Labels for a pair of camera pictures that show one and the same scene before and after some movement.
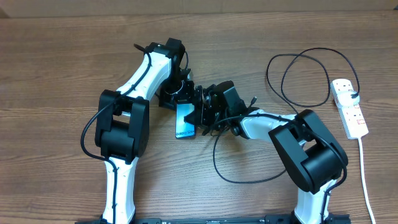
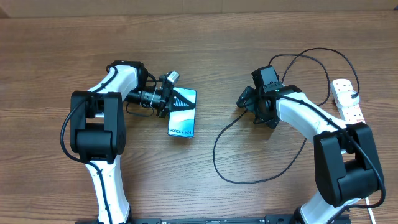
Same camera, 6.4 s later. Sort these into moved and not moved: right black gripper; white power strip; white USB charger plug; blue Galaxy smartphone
Moved: blue Galaxy smartphone; right black gripper
Not moved: white USB charger plug; white power strip
